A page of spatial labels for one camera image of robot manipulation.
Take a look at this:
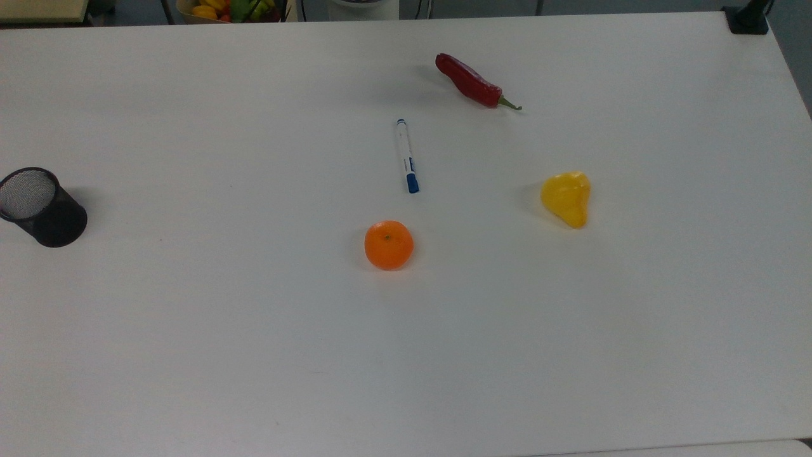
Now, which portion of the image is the yellow pear-shaped fruit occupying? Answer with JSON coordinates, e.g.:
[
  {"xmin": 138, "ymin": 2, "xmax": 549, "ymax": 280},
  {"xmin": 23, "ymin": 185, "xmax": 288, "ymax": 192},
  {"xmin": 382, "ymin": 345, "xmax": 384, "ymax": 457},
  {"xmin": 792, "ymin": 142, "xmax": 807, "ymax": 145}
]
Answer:
[{"xmin": 540, "ymin": 170, "xmax": 592, "ymax": 230}]

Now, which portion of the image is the black mesh pen cup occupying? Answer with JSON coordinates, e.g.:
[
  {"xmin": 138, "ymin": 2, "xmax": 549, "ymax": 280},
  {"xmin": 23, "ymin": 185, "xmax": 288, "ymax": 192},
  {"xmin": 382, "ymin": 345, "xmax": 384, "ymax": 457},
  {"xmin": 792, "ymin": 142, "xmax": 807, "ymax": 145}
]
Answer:
[{"xmin": 0, "ymin": 166, "xmax": 89, "ymax": 249}]

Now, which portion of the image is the red chili pepper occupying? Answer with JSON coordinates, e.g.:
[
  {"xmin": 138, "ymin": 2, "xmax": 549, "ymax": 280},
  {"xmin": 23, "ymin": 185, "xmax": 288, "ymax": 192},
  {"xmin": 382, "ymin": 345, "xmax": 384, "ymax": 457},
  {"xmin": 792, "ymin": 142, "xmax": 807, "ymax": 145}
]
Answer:
[{"xmin": 435, "ymin": 53, "xmax": 523, "ymax": 112}]

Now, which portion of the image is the white marker pen blue cap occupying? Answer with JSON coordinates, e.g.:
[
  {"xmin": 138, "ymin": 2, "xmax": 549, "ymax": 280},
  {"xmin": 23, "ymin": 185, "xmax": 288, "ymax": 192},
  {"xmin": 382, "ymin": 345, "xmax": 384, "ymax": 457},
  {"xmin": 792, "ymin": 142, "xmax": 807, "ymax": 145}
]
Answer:
[{"xmin": 396, "ymin": 118, "xmax": 421, "ymax": 195}]

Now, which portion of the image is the basket of toy fruit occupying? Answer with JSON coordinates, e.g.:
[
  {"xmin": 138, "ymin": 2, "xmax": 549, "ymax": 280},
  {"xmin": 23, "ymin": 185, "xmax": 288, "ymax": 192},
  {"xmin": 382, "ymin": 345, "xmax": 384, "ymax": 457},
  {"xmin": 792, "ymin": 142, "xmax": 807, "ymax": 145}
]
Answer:
[{"xmin": 176, "ymin": 0, "xmax": 287, "ymax": 24}]

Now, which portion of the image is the light wooden board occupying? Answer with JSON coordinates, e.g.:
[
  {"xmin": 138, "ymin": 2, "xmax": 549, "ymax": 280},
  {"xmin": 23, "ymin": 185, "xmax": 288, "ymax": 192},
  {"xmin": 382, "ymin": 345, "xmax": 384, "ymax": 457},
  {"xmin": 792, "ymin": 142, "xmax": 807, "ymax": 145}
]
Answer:
[{"xmin": 0, "ymin": 0, "xmax": 89, "ymax": 25}]

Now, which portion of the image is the orange mandarin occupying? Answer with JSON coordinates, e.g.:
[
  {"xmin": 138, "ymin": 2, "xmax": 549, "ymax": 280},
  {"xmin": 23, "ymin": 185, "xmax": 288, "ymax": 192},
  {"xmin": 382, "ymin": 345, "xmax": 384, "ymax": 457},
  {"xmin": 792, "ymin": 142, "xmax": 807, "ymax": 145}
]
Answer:
[{"xmin": 363, "ymin": 220, "xmax": 415, "ymax": 272}]

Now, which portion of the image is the black stand base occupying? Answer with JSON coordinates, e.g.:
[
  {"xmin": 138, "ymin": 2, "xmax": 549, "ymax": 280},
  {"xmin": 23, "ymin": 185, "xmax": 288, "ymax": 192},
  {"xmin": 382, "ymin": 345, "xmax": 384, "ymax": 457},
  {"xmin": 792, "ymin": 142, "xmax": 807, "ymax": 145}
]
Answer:
[{"xmin": 722, "ymin": 0, "xmax": 776, "ymax": 36}]

